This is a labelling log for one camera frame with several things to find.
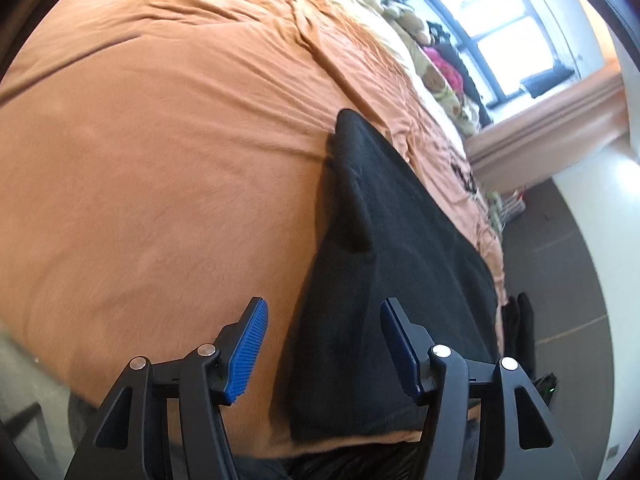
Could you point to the pink curtain right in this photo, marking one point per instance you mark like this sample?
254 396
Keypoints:
552 135

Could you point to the stack of folded black clothes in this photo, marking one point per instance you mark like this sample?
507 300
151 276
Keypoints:
519 332

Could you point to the plush toy pile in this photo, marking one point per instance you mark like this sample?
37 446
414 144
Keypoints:
434 41

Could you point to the black framed window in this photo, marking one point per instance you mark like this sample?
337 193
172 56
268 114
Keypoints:
504 44

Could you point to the bear print pillow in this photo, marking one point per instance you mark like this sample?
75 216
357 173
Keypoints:
458 107

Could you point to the black drawstring pants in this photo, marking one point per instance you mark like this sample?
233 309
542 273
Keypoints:
388 239

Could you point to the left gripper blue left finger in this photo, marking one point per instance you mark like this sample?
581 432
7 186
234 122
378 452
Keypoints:
238 346

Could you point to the orange bed blanket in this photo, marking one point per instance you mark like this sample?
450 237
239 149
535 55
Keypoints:
164 161

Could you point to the striped items on nightstand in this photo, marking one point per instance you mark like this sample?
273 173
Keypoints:
504 208

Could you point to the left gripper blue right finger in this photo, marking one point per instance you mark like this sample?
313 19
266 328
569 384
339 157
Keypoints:
409 345

